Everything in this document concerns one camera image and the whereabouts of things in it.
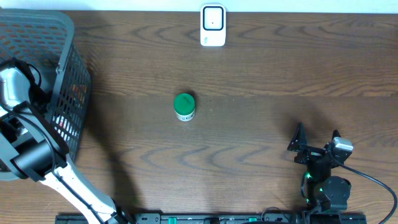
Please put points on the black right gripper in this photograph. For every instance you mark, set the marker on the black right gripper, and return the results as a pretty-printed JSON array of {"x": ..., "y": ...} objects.
[{"x": 311, "y": 153}]

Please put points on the green lid jar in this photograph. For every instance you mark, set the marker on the green lid jar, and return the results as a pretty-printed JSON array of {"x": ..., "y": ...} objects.
[{"x": 184, "y": 106}]

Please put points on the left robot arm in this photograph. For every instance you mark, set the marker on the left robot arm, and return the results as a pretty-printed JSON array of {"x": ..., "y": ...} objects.
[{"x": 35, "y": 148}]

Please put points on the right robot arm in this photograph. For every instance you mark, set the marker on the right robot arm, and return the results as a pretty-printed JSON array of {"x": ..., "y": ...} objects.
[{"x": 324, "y": 192}]

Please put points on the dark grey plastic basket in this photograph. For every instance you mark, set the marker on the dark grey plastic basket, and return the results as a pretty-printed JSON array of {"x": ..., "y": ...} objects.
[{"x": 45, "y": 40}]

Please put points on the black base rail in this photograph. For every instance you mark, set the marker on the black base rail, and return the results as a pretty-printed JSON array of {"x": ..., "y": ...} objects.
[{"x": 272, "y": 217}]

